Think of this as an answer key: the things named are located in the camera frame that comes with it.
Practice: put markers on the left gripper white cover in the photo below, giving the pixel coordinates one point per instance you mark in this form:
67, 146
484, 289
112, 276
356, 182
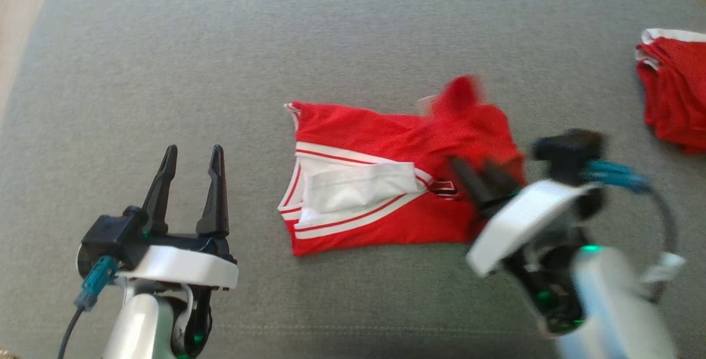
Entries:
187, 265

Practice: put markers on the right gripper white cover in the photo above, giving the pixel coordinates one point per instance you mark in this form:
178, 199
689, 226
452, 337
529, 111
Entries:
524, 221

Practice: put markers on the red jersey white sleeves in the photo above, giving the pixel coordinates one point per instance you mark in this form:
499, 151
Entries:
386, 133

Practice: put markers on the red shorts white waistband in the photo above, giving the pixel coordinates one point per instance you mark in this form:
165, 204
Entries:
675, 94

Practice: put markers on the grey sofa seat cushion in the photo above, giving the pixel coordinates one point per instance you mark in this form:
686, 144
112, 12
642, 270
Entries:
220, 72

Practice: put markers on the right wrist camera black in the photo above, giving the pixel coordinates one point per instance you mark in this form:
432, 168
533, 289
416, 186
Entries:
568, 155

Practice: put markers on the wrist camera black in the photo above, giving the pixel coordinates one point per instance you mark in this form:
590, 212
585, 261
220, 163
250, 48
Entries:
113, 237
568, 155

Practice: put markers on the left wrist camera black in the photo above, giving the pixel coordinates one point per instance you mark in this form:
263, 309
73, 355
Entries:
113, 237

